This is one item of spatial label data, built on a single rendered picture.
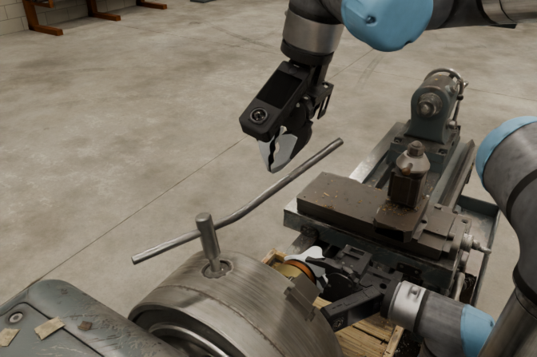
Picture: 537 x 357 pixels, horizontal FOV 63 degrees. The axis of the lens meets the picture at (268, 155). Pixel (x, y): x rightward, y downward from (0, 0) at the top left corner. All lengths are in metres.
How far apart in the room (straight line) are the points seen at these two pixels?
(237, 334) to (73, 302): 0.20
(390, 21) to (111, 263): 2.28
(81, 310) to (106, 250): 2.07
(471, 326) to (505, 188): 0.27
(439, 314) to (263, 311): 0.32
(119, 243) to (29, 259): 0.47
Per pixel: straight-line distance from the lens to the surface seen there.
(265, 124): 0.54
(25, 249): 2.85
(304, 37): 0.56
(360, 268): 0.82
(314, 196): 1.23
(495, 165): 0.63
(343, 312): 0.78
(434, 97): 1.59
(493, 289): 2.55
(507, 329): 0.63
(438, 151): 1.63
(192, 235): 0.58
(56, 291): 0.63
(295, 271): 0.79
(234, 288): 0.60
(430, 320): 0.79
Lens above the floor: 1.67
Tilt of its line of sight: 30 degrees down
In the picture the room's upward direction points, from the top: straight up
